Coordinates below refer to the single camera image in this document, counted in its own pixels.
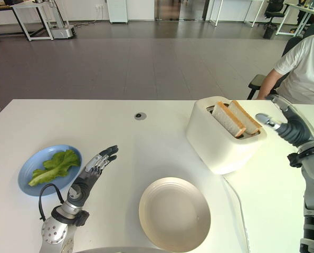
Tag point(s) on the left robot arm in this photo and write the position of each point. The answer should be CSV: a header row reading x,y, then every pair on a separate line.
x,y
56,232

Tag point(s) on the blue plate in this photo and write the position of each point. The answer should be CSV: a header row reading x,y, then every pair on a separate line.
x,y
30,168

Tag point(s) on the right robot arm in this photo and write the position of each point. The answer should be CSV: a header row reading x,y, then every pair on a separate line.
x,y
313,195

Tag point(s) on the green lettuce leaf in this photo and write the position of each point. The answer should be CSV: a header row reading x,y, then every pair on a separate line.
x,y
55,167

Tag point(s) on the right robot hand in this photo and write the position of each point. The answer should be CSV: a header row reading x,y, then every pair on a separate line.
x,y
291,126

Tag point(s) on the black waste bin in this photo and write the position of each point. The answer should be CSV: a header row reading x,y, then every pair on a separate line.
x,y
269,31

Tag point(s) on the black office chair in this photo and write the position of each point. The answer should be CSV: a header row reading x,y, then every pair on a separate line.
x,y
259,81
274,9

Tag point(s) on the cream plate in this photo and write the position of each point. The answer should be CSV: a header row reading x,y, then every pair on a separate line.
x,y
173,213

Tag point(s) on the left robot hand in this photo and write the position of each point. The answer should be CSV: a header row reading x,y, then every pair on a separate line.
x,y
86,179

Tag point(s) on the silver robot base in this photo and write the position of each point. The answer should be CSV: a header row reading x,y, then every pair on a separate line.
x,y
61,26

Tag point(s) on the cream toaster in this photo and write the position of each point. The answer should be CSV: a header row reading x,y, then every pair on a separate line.
x,y
220,147

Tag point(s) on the bread slice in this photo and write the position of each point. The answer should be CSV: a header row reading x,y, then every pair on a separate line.
x,y
245,117
228,120

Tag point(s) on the person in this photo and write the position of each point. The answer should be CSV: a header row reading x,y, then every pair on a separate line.
x,y
296,73

